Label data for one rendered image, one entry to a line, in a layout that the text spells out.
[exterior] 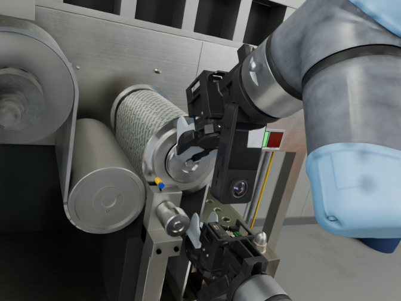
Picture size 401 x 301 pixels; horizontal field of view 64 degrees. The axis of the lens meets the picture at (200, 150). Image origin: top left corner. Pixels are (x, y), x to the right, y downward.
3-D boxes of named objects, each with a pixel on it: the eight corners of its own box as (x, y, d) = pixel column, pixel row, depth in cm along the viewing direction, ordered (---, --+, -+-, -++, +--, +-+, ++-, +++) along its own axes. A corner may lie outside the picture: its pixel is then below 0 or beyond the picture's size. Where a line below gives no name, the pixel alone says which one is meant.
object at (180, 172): (186, 192, 54) (159, 165, 50) (182, 186, 56) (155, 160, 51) (218, 160, 54) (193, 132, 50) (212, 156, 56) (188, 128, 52)
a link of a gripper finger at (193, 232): (194, 200, 63) (216, 226, 56) (188, 225, 65) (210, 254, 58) (179, 200, 62) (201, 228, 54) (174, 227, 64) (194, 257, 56)
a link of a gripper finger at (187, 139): (195, 144, 47) (230, 122, 40) (197, 156, 46) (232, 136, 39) (166, 143, 44) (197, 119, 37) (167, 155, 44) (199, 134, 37)
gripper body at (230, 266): (237, 216, 57) (280, 260, 47) (227, 255, 60) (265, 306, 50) (200, 220, 53) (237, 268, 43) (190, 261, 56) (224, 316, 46)
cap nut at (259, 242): (255, 255, 69) (261, 237, 68) (246, 245, 72) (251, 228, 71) (268, 253, 71) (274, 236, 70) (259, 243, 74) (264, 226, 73)
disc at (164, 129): (134, 196, 52) (153, 110, 48) (133, 195, 53) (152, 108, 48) (210, 197, 60) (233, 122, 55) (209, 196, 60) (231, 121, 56)
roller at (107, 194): (65, 237, 49) (70, 167, 46) (55, 168, 70) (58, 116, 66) (140, 230, 55) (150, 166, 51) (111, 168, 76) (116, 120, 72)
